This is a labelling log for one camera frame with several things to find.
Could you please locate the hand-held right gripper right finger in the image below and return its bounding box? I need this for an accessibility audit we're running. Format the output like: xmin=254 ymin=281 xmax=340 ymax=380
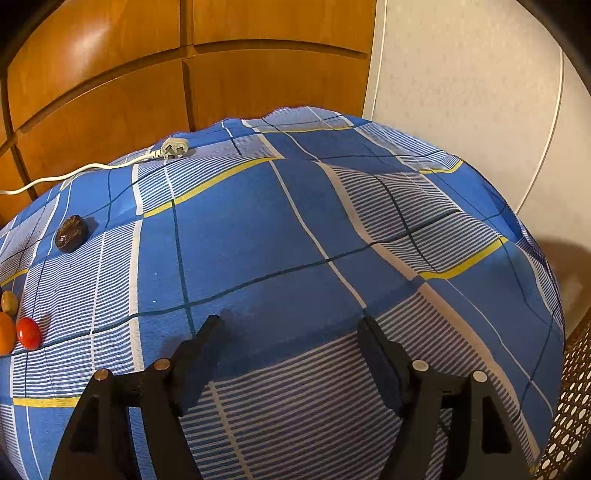
xmin=358 ymin=316 xmax=539 ymax=480

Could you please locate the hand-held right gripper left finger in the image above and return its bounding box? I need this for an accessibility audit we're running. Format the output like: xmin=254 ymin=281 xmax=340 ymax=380
xmin=48 ymin=315 xmax=225 ymax=480

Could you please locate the red tomato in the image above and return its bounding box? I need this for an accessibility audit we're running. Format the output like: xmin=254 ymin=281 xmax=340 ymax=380
xmin=16 ymin=317 xmax=41 ymax=349

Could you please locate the dark brown round fruit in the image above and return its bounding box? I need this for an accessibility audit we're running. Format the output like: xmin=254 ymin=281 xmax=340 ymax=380
xmin=54 ymin=215 xmax=89 ymax=253

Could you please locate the large orange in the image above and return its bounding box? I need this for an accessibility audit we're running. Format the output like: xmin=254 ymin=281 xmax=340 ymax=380
xmin=0 ymin=313 xmax=17 ymax=356

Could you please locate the blue plaid tablecloth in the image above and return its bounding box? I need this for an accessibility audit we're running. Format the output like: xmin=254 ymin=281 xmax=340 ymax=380
xmin=0 ymin=106 xmax=566 ymax=480

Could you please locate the rattan chair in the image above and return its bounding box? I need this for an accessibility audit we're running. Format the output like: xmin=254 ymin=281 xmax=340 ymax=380
xmin=531 ymin=320 xmax=591 ymax=480

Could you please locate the white power cord with plug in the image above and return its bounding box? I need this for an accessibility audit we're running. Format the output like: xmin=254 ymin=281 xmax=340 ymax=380
xmin=0 ymin=137 xmax=190 ymax=197

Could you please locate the white wall cable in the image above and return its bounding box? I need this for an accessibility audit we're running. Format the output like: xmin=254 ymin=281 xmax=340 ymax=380
xmin=516 ymin=46 xmax=565 ymax=210
xmin=369 ymin=0 xmax=389 ymax=120

